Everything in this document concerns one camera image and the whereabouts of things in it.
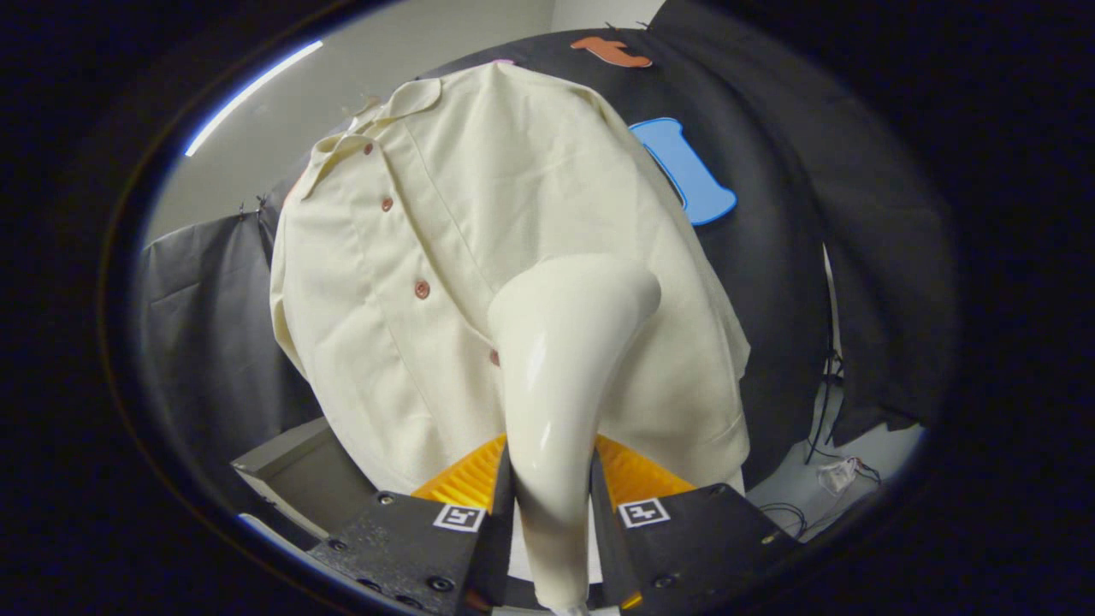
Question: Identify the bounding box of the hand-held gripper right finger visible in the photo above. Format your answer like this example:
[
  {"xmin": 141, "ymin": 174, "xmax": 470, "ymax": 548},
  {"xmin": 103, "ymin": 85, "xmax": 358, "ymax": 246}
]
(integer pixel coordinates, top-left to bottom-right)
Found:
[{"xmin": 590, "ymin": 435, "xmax": 801, "ymax": 610}]

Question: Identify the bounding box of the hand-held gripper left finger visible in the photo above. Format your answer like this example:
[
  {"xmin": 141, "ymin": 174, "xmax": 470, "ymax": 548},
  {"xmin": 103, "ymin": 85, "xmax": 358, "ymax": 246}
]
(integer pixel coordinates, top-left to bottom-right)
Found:
[{"xmin": 308, "ymin": 434, "xmax": 517, "ymax": 615}]

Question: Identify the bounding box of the cream button-up shirt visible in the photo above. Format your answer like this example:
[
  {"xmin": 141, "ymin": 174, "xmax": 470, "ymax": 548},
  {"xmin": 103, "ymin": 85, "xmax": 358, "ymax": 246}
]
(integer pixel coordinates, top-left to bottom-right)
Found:
[{"xmin": 269, "ymin": 62, "xmax": 752, "ymax": 497}]

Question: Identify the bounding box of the grey table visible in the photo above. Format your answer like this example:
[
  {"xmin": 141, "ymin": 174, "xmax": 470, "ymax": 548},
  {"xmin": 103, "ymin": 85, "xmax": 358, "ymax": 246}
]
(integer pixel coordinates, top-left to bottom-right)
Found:
[{"xmin": 231, "ymin": 417, "xmax": 386, "ymax": 542}]

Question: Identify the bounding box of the white crumpled object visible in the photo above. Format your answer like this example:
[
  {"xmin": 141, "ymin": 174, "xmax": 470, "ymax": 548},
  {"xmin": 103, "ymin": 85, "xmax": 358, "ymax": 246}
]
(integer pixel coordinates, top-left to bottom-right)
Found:
[{"xmin": 817, "ymin": 458, "xmax": 861, "ymax": 495}]

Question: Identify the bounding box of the thin metal pole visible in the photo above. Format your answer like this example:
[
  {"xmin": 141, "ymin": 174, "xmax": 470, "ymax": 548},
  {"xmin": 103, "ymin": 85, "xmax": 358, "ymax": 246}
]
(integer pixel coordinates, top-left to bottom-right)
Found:
[{"xmin": 823, "ymin": 244, "xmax": 846, "ymax": 377}]

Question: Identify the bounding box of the black backdrop cloth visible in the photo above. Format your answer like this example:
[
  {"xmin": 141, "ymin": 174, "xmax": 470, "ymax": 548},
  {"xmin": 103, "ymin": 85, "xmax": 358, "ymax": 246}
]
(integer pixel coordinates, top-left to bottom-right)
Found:
[{"xmin": 137, "ymin": 0, "xmax": 959, "ymax": 489}]

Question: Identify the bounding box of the black cable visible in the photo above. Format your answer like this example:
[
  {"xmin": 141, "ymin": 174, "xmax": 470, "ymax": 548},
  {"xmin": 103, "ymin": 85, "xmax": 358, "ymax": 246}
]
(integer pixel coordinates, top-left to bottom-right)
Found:
[
  {"xmin": 804, "ymin": 349, "xmax": 848, "ymax": 465},
  {"xmin": 760, "ymin": 501, "xmax": 810, "ymax": 538}
]

